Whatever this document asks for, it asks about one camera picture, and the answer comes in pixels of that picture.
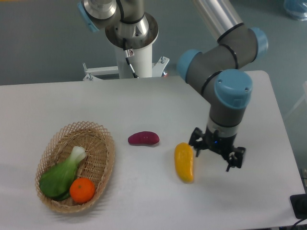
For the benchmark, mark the purple sweet potato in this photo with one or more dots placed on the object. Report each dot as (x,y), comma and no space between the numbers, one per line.
(144,138)

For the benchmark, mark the orange fruit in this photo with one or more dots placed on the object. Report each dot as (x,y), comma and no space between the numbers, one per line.
(82,190)

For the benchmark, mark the yellow mango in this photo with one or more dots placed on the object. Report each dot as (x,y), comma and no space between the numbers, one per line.
(183,157)

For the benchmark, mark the woven wicker basket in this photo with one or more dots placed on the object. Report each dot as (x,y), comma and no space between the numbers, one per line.
(97,165)

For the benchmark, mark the black device at table edge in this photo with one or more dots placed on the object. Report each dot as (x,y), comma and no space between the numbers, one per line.
(299,205)

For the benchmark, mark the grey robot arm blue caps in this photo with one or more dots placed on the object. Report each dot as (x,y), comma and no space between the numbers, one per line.
(215,74)

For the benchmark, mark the green bok choy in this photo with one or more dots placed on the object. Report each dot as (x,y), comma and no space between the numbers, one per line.
(55,183)

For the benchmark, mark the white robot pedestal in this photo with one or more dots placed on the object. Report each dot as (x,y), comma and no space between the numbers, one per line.
(133,45)

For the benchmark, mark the blue plastic bag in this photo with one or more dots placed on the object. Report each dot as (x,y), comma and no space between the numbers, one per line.
(296,9)

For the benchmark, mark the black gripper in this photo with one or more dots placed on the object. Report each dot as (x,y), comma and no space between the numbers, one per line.
(222,146)

